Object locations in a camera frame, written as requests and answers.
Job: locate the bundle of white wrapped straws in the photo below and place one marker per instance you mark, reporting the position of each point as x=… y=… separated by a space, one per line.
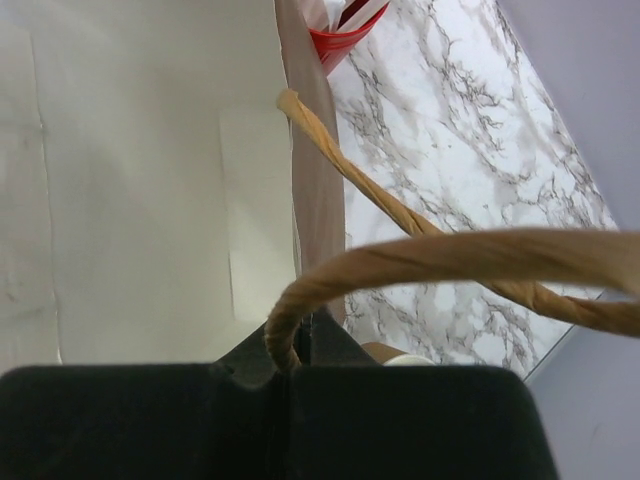
x=339 y=16

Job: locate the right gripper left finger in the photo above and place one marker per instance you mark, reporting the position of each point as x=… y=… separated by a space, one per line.
x=227 y=419

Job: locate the tilted empty paper cup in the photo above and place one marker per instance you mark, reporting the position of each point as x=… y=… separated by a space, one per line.
x=390 y=356

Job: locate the red straw holder cup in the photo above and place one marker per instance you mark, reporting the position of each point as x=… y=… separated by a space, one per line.
x=333 y=48

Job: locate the brown paper takeout bag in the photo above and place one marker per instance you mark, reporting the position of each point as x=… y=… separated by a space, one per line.
x=154 y=201

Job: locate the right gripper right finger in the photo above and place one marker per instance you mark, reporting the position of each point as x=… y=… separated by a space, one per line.
x=351 y=418

